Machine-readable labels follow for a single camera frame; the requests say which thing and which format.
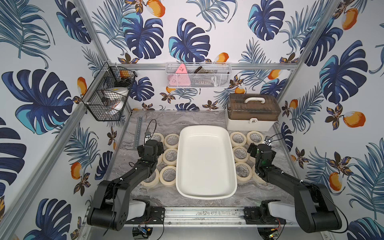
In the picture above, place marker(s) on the brown lidded storage box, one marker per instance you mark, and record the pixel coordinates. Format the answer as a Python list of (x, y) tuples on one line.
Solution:
[(251, 112)]

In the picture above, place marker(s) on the black wire basket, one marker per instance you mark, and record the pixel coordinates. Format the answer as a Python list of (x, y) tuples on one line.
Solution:
[(110, 76)]

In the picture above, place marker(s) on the white mesh wall basket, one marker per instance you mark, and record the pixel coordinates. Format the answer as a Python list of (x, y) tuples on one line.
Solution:
[(204, 75)]

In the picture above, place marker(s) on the white object in basket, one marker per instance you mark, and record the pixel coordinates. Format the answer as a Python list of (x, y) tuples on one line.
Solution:
[(113, 99)]

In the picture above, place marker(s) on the cream masking tape roll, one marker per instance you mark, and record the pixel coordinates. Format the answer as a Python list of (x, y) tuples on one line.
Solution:
[(168, 176), (252, 160), (172, 141), (240, 154), (257, 178), (255, 137), (243, 171), (152, 181), (160, 159), (170, 157), (238, 139), (158, 137)]

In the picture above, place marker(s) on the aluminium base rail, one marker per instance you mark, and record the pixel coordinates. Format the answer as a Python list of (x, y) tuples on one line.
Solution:
[(142, 214)]

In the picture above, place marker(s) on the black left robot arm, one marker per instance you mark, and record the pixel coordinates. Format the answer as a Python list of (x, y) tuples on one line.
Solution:
[(110, 206)]

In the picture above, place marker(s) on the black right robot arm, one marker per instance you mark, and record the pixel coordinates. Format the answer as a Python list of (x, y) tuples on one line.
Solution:
[(315, 211)]

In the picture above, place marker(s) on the white plastic storage tray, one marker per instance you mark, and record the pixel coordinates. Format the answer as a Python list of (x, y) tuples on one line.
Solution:
[(205, 163)]

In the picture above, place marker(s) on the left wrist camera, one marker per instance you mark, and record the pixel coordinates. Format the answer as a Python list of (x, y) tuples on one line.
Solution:
[(148, 136)]

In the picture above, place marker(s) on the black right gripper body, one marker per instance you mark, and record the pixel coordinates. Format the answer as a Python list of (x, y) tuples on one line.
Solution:
[(254, 151)]

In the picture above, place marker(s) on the pink triangular object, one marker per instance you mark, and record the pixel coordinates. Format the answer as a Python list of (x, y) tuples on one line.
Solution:
[(180, 78)]

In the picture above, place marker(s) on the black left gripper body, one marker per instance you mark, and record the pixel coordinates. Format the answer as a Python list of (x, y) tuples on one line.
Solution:
[(150, 151)]

